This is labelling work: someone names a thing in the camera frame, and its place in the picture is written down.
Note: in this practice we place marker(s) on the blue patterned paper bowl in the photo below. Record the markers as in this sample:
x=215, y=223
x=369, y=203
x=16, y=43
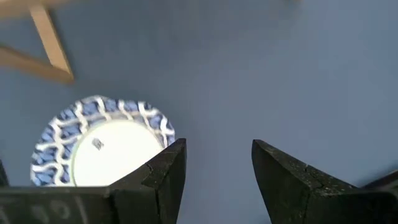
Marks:
x=118, y=155

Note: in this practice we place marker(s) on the wooden slatted shelf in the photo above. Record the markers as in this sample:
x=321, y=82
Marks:
x=51, y=46

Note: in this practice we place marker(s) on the blue table mat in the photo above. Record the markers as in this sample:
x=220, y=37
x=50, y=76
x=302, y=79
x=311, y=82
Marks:
x=248, y=77

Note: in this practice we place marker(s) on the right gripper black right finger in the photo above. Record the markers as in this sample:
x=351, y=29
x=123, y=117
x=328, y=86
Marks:
x=286, y=186

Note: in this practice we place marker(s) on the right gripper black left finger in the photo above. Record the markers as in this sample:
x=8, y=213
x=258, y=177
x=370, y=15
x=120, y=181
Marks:
x=155, y=193

